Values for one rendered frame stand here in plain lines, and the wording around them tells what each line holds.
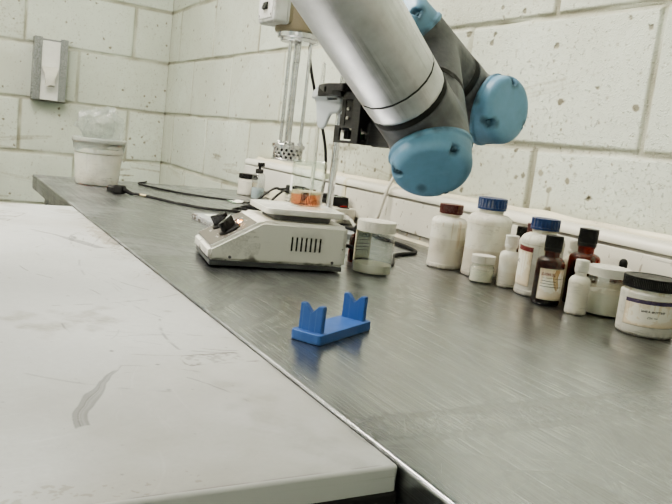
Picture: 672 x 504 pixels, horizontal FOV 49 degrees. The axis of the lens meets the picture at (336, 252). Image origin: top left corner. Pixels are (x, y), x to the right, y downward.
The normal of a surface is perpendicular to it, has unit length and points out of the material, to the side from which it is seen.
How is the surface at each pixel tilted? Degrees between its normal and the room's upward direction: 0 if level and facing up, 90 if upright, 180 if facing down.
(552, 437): 0
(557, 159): 90
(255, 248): 90
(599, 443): 0
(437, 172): 132
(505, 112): 89
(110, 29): 90
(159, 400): 0
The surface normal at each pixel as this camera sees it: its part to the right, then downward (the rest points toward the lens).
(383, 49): 0.35, 0.58
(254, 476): 0.11, -0.98
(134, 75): 0.48, 0.18
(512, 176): -0.87, -0.03
